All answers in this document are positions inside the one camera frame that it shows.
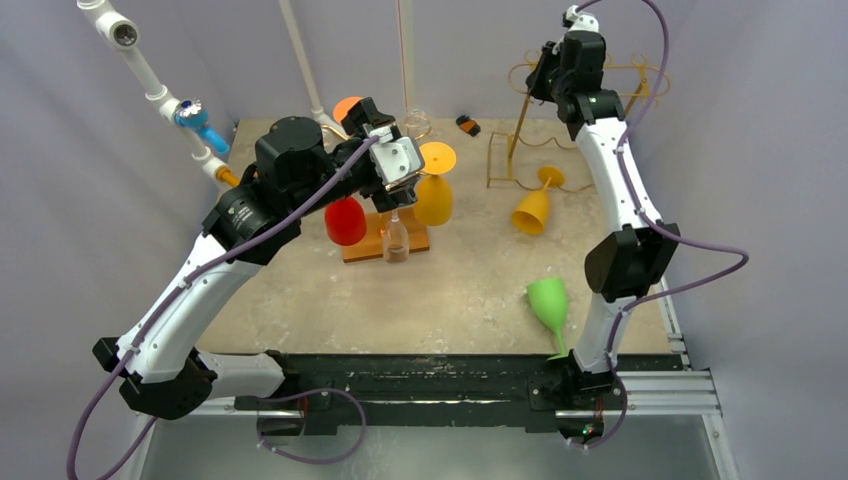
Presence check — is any yellow wine glass front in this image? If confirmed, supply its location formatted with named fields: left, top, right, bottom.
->
left=413, top=141, right=457, bottom=226

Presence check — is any gold wine glass rack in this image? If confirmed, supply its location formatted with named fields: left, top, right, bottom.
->
left=321, top=122, right=432, bottom=265

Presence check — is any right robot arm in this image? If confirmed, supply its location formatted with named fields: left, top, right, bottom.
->
left=526, top=28, right=677, bottom=407

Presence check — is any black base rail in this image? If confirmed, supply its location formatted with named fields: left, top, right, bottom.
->
left=234, top=354, right=686, bottom=439

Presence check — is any red wine glass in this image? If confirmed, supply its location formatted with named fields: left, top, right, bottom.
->
left=324, top=197, right=367, bottom=246

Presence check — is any orange wine glass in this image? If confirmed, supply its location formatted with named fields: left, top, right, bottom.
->
left=332, top=96, right=362, bottom=126

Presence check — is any clear flute glass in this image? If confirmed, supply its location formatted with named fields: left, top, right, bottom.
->
left=382, top=210, right=410, bottom=263

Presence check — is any white PVC pipe frame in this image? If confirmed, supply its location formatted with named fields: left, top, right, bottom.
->
left=76, top=0, right=346, bottom=193

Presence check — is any blue valve on pipe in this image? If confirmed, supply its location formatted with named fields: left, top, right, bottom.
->
left=173, top=99, right=230, bottom=154

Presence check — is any white pole red stripe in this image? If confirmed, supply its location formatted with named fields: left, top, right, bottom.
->
left=396, top=0, right=418, bottom=113

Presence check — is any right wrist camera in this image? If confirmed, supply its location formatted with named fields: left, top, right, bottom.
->
left=563, top=5, right=599, bottom=33

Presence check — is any black orange small clip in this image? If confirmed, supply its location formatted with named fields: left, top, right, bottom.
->
left=455, top=115, right=481, bottom=137

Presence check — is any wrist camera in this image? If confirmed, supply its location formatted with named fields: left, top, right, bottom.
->
left=563, top=5, right=599, bottom=33
left=367, top=126, right=425, bottom=192

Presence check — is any yellow wine glass back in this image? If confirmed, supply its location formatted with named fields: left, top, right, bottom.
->
left=510, top=166, right=565, bottom=235

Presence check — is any orange pipe fitting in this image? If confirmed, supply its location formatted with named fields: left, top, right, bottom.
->
left=215, top=167, right=240, bottom=187

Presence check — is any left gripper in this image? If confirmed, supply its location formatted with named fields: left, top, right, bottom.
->
left=290, top=100, right=419, bottom=218

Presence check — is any green wine glass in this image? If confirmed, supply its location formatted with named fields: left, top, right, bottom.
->
left=526, top=277, right=579, bottom=362

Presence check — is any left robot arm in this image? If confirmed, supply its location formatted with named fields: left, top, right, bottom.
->
left=93, top=97, right=425, bottom=420

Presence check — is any yellow wine glass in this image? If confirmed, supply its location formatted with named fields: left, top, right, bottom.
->
left=413, top=141, right=457, bottom=226
left=510, top=166, right=565, bottom=235

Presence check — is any clear ribbed wine glass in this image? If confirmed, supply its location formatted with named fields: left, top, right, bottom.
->
left=404, top=108, right=432, bottom=141

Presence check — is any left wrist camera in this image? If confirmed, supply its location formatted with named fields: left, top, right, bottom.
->
left=367, top=126, right=425, bottom=192

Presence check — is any gold wire bottle rack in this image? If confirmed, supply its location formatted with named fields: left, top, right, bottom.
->
left=486, top=49, right=672, bottom=195

